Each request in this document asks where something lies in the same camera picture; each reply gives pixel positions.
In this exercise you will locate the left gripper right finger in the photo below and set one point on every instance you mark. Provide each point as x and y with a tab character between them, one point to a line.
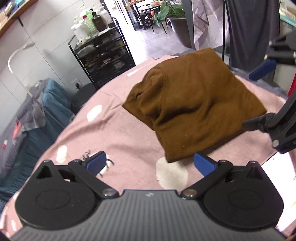
237	197

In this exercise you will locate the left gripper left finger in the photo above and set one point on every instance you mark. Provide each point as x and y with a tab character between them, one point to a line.
57	197

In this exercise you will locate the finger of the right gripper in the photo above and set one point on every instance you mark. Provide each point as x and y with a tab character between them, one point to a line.
262	70
267	123

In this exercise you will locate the brown knit garment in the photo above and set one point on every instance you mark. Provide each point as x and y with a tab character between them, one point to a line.
193	103

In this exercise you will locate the dark grey hanging curtain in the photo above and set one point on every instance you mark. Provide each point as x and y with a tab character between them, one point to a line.
252	24

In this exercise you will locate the white smartphone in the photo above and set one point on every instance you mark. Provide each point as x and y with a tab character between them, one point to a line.
280	169

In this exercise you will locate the grey and blue sofa bed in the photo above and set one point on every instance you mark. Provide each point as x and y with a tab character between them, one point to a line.
20	151

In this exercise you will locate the pink hanging cloth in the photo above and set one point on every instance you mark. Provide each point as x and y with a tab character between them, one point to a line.
208	22

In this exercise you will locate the grey garment on sofa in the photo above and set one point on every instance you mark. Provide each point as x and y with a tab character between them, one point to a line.
31	114

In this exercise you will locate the pink polka dot bedsheet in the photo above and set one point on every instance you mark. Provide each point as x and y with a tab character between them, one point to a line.
140	163

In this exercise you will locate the potted green plant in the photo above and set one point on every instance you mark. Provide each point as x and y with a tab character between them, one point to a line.
175	15

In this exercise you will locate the white gooseneck lamp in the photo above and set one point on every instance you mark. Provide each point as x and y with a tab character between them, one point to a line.
17	62

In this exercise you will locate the white plastic bottle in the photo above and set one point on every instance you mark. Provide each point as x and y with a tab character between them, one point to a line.
79	31

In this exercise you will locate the green plastic bottle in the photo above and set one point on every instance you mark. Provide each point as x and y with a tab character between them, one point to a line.
89	27

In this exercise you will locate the dark brown bottle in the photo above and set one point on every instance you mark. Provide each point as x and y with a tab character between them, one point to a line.
98	22

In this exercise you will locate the black wire shelf cart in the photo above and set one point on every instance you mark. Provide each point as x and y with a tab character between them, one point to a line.
104	56

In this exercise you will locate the wooden wall shelf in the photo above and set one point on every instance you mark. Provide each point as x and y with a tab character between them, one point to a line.
7	22

